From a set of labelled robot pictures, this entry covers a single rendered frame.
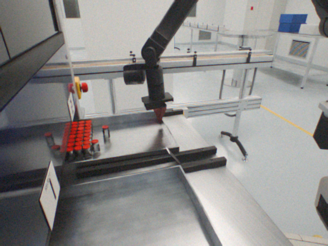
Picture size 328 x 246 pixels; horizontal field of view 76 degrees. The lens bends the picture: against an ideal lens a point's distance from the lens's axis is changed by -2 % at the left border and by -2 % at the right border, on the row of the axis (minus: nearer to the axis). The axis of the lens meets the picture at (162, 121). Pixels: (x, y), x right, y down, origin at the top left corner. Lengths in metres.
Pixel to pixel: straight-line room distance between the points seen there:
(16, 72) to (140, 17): 1.89
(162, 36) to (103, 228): 0.52
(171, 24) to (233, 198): 0.49
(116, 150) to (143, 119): 0.21
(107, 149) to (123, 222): 0.27
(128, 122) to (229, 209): 0.49
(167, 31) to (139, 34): 1.49
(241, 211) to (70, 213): 0.37
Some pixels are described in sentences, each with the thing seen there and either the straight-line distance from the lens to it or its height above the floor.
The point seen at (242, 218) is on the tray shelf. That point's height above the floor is 0.88.
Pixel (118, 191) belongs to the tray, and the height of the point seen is 0.88.
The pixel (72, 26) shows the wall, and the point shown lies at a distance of 8.69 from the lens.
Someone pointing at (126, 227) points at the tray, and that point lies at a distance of 0.48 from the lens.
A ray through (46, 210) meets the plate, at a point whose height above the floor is 1.02.
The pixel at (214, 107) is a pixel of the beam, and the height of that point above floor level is 0.50.
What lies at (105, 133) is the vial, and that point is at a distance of 0.72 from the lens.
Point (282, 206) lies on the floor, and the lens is 1.87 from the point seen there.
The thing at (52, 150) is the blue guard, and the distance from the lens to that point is 0.41.
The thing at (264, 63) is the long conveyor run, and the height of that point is 0.87.
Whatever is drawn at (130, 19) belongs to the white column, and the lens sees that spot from 2.14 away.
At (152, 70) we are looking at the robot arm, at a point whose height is 1.10.
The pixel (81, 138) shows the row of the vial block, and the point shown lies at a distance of 0.68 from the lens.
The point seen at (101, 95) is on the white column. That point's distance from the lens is 2.25.
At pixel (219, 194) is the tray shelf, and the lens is 0.55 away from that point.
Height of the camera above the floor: 1.26
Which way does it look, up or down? 28 degrees down
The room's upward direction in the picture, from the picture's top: straight up
